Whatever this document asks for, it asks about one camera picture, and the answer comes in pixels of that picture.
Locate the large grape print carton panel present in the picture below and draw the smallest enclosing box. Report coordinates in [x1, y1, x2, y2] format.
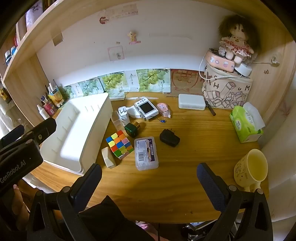
[136, 68, 171, 93]

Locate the brown-haired plush doll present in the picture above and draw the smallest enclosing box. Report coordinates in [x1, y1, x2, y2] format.
[217, 14, 262, 64]

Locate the white handheld console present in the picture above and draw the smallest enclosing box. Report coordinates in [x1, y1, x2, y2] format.
[134, 98, 159, 121]

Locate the dark cloth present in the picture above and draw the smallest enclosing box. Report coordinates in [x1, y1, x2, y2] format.
[79, 195, 160, 241]

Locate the white rectangular box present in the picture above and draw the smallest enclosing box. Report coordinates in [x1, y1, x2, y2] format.
[178, 93, 206, 111]

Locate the white bottle-shaped board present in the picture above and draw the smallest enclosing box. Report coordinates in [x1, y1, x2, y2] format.
[127, 105, 141, 119]

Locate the clear labelled plastic box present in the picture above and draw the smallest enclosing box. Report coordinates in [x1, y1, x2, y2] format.
[134, 136, 159, 171]

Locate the white plastic organizer tray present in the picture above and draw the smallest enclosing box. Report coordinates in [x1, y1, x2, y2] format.
[40, 93, 114, 174]

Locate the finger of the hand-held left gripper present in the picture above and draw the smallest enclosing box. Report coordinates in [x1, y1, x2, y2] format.
[31, 118, 57, 146]
[0, 125, 25, 149]

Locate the pink tube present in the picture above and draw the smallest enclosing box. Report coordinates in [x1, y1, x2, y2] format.
[43, 102, 56, 116]

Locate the yellow printed mug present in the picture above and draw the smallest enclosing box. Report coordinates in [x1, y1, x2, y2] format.
[233, 149, 269, 192]

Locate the white eraser block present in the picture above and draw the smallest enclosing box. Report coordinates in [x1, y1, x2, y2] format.
[101, 147, 117, 169]

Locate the green bottle with gold cap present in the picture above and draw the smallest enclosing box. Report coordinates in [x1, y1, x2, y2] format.
[124, 121, 141, 138]

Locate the pink spotted box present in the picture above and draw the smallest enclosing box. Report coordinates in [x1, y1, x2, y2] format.
[206, 49, 236, 73]

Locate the white cloth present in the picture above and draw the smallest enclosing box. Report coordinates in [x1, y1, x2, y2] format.
[0, 97, 26, 132]

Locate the pink square wall sticker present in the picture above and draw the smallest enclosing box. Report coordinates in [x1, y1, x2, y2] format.
[107, 46, 125, 61]

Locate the pale printed book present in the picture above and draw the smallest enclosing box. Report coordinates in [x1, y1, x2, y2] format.
[25, 1, 43, 33]

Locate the black charger plug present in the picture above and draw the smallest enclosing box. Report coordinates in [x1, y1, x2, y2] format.
[159, 129, 180, 148]

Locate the yellow orange packet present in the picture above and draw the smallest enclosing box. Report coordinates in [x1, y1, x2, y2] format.
[50, 89, 64, 107]

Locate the clear plastic container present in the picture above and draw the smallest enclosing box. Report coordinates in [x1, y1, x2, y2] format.
[111, 111, 126, 132]

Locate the folded grape print carton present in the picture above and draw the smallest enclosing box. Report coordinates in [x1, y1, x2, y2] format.
[98, 72, 126, 100]

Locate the white cable on wall hook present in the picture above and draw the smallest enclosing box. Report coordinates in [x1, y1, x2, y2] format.
[253, 54, 281, 66]

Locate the green tissue pack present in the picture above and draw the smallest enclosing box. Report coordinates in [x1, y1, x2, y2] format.
[229, 102, 266, 143]

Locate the person's left hand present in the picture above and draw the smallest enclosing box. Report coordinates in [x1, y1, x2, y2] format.
[9, 185, 30, 231]

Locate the white round device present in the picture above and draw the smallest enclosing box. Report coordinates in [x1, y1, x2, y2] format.
[234, 62, 253, 78]

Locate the white charger plug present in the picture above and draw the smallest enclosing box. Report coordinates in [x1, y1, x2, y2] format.
[118, 106, 130, 124]

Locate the pink round item in bag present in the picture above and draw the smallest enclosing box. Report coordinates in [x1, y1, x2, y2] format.
[157, 103, 172, 118]

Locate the white spray bottle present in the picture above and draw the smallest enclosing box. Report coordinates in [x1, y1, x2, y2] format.
[37, 105, 50, 120]

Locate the printed canvas bag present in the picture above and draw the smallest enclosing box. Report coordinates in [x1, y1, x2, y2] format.
[202, 64, 253, 109]

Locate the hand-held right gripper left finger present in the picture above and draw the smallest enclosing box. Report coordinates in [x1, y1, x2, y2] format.
[27, 163, 103, 241]

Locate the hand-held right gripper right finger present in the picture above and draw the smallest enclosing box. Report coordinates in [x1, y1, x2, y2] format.
[196, 163, 273, 241]

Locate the dark pen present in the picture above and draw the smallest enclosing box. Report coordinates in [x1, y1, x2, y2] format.
[205, 98, 216, 116]

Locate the multicoloured puzzle cube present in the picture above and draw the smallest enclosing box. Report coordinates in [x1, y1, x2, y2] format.
[106, 130, 135, 160]

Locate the yellow figure wall sticker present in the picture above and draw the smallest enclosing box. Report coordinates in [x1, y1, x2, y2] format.
[127, 31, 141, 44]

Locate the white printed carton panel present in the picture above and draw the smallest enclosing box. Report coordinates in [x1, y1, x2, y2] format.
[125, 70, 139, 93]

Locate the brown printed cardboard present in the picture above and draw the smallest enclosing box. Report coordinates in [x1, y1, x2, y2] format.
[170, 69, 205, 93]

